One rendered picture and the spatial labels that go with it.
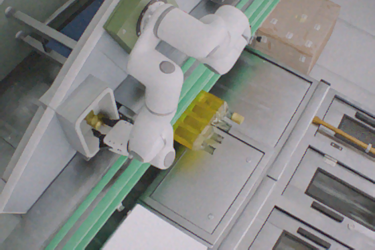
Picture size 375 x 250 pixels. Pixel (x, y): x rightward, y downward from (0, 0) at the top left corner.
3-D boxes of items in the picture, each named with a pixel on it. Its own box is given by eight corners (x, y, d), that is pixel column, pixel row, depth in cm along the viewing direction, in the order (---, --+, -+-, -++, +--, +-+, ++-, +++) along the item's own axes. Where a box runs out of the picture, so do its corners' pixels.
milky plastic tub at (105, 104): (71, 147, 139) (90, 160, 136) (55, 111, 120) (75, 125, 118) (102, 112, 147) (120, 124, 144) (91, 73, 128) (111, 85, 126)
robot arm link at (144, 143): (158, 81, 108) (151, 126, 125) (126, 112, 101) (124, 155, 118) (185, 99, 106) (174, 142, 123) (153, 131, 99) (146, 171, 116)
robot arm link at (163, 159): (154, 141, 112) (175, 118, 117) (126, 128, 117) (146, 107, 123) (165, 175, 122) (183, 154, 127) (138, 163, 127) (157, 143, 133)
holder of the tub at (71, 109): (75, 153, 144) (90, 165, 141) (55, 110, 121) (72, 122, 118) (104, 120, 152) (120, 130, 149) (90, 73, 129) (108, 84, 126)
